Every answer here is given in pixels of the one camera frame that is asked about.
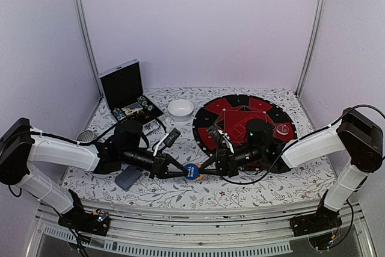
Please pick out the ribbed metal cup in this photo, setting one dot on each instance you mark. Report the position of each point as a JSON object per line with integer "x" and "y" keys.
{"x": 86, "y": 136}

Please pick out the blue small blind button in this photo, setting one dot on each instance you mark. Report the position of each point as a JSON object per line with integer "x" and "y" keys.
{"x": 192, "y": 171}

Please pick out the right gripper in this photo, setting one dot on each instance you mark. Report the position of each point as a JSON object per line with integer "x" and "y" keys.
{"x": 227, "y": 163}

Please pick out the short poker chip row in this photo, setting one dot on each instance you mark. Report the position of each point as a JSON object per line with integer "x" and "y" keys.
{"x": 142, "y": 101}

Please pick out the white ceramic bowl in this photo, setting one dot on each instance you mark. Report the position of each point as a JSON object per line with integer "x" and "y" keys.
{"x": 180, "y": 110}

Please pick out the aluminium frame post left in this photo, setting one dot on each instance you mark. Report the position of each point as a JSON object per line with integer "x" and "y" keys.
{"x": 80, "y": 12}

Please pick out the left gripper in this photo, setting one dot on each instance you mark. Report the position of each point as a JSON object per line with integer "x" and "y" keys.
{"x": 160, "y": 158}

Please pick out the round red black poker mat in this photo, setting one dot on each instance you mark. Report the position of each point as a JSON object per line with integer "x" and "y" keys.
{"x": 230, "y": 113}

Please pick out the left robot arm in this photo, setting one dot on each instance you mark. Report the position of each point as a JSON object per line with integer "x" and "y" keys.
{"x": 22, "y": 146}

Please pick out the orange big blind button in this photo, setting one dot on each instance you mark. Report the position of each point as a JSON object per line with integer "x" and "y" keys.
{"x": 200, "y": 176}

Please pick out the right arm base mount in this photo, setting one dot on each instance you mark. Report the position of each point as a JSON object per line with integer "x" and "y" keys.
{"x": 321, "y": 220}

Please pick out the boxed playing card deck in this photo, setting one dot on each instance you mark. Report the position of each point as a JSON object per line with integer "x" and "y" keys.
{"x": 132, "y": 109}

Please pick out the floral tablecloth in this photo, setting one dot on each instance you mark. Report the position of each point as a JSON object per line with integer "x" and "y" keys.
{"x": 306, "y": 182}

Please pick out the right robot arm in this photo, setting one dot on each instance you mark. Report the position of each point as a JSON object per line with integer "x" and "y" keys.
{"x": 352, "y": 132}

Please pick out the long poker chip row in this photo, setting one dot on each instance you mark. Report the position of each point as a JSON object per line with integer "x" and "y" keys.
{"x": 118, "y": 114}

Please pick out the loose blue card deck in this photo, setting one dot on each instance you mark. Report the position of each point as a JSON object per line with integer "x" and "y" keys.
{"x": 127, "y": 178}

